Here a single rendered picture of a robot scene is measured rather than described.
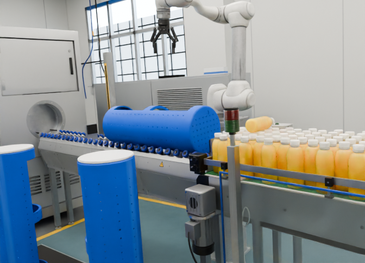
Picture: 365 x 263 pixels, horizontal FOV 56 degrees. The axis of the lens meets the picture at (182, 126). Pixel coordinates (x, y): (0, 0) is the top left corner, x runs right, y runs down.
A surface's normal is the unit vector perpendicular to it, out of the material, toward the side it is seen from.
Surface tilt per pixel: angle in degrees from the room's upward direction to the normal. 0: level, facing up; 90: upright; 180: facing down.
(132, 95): 90
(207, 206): 90
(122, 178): 90
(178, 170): 70
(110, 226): 90
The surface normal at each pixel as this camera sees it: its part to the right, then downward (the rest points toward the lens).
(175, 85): -0.60, 0.14
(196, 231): 0.72, 0.04
